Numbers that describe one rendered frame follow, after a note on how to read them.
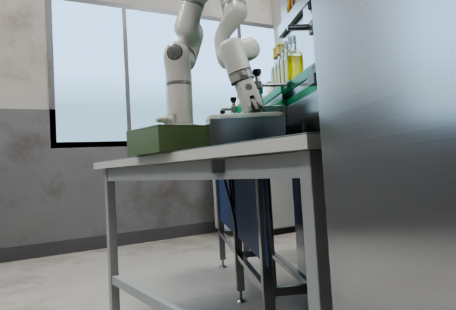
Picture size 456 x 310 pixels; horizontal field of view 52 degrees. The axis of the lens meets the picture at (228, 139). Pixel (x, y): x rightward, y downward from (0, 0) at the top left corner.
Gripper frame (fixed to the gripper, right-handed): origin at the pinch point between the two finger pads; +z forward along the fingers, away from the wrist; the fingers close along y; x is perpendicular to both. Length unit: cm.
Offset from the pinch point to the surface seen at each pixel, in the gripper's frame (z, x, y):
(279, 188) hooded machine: 63, -72, 305
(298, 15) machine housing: -41, -46, 54
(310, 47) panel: -23, -39, 34
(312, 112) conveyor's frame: 1.0, -11.2, -19.0
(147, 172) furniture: 3, 38, 44
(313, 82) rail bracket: -5, 0, -55
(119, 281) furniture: 46, 66, 80
